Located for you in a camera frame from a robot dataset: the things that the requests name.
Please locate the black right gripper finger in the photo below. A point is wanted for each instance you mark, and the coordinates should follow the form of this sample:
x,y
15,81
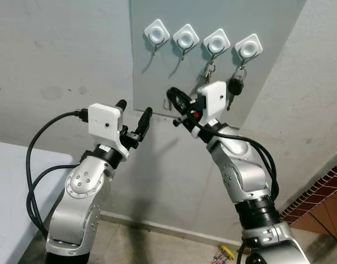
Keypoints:
x,y
176,93
182,105

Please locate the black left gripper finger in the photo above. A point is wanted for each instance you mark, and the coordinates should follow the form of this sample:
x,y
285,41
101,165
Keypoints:
x,y
121,105
144,120

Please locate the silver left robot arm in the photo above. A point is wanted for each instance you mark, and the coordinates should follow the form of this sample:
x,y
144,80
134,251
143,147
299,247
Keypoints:
x,y
80,187

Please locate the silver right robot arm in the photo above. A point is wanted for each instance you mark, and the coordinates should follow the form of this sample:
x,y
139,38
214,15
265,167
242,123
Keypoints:
x,y
245,170

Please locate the small silver keys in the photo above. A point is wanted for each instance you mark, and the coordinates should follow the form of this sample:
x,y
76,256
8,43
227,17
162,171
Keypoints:
x,y
210,71

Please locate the white square adhesive hook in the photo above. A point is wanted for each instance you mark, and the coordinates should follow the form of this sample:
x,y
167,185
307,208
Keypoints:
x,y
186,38
248,48
216,43
156,34

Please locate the black car key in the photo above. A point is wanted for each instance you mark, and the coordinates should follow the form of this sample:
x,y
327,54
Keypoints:
x,y
236,85

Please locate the red brick floor edging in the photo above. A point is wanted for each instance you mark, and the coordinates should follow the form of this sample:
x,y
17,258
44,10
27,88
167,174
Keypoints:
x,y
316,190

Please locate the yellow toy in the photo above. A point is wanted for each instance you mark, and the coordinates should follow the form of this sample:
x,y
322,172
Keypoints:
x,y
227,252

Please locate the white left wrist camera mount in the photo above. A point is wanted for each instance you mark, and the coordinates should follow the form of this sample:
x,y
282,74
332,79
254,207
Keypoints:
x,y
105,121

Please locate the grey wall board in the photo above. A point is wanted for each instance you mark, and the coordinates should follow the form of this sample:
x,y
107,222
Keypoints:
x,y
267,22

